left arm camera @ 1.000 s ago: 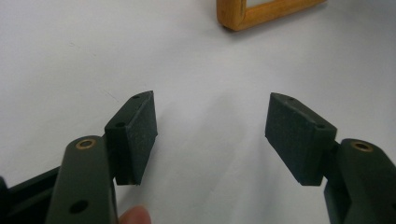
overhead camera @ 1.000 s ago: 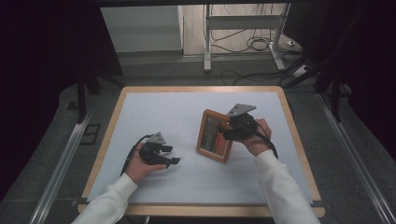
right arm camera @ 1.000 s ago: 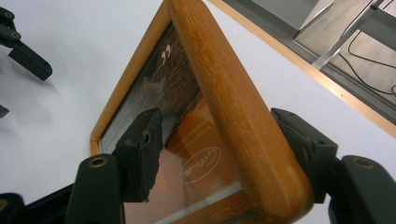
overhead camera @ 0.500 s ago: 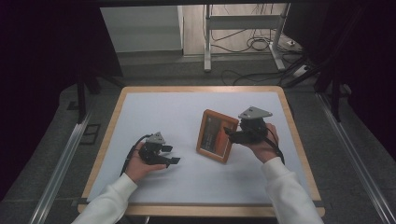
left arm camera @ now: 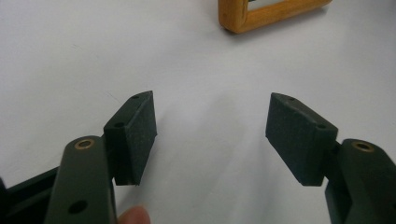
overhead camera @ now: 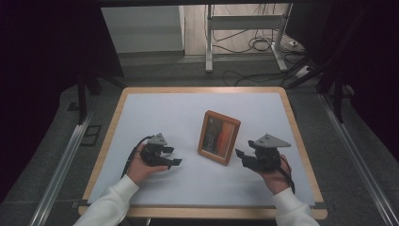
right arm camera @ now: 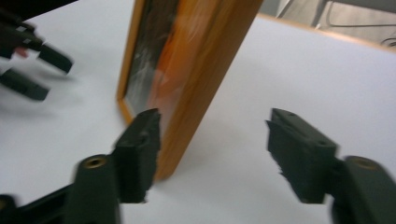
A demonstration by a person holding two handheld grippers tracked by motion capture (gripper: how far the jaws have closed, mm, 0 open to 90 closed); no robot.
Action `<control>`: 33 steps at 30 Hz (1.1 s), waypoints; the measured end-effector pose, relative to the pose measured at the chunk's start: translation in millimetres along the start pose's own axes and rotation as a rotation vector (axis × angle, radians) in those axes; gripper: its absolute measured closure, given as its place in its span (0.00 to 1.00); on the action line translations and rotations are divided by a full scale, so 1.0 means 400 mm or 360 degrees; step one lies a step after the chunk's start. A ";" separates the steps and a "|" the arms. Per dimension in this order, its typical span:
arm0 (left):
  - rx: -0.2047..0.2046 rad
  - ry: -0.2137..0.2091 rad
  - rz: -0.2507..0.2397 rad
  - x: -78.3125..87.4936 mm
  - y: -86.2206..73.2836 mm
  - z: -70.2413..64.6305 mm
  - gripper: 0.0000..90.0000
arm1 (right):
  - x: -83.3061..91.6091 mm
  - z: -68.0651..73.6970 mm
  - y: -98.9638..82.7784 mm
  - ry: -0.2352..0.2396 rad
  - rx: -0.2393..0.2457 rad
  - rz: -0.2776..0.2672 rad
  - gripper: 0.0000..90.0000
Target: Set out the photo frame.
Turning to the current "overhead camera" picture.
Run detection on person's left hand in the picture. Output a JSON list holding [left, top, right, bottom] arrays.
[[126, 143, 169, 186]]

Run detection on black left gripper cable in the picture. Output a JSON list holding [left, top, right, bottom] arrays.
[[120, 135, 153, 180]]

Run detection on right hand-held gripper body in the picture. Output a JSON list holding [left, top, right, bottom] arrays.
[[250, 133, 292, 173]]

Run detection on wooden picture frame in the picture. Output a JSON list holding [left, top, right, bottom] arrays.
[[197, 109, 242, 167]]

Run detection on wooden table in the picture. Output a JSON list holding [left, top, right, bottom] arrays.
[[78, 87, 328, 220]]

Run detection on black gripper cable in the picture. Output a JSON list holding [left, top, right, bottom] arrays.
[[120, 135, 153, 180], [277, 155, 296, 195]]

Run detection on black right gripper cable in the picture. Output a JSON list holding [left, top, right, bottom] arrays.
[[277, 155, 296, 195]]

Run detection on metal floor rail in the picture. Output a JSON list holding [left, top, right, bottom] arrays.
[[29, 117, 92, 226], [319, 93, 399, 226]]

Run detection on white panel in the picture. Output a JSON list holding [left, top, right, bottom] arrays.
[[101, 5, 186, 55]]

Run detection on white metal desk frame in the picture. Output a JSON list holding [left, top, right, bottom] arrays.
[[204, 3, 294, 74]]

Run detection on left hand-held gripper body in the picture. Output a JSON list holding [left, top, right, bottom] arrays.
[[139, 133, 168, 168]]

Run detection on black floor cables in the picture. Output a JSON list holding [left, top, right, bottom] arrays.
[[212, 28, 311, 88]]

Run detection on black metal stand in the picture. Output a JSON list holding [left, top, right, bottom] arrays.
[[76, 70, 126, 125], [315, 56, 346, 124]]

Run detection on dark curtain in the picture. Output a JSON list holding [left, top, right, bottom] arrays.
[[286, 0, 399, 163], [0, 0, 125, 203]]

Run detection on white table mat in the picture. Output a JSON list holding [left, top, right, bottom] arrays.
[[88, 92, 316, 207]]

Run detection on white power strip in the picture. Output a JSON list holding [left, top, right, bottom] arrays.
[[295, 65, 314, 79]]

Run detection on person's right hand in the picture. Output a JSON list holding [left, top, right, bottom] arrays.
[[257, 153, 293, 196]]

